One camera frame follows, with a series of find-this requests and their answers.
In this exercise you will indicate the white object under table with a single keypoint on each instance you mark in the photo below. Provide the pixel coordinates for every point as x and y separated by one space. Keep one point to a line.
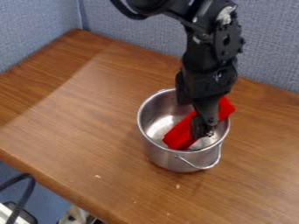
78 216

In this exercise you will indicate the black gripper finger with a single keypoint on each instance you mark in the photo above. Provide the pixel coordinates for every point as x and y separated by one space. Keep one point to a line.
183 97
205 122

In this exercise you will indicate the shiny metal pot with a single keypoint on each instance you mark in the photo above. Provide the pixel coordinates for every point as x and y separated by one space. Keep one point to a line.
158 115

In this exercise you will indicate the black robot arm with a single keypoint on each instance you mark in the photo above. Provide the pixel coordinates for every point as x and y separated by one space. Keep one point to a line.
211 25

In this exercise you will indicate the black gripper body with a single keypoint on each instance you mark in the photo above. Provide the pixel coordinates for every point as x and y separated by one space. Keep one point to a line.
207 83

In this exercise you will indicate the red rectangular block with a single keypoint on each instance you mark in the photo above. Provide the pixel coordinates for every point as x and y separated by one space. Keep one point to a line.
179 138

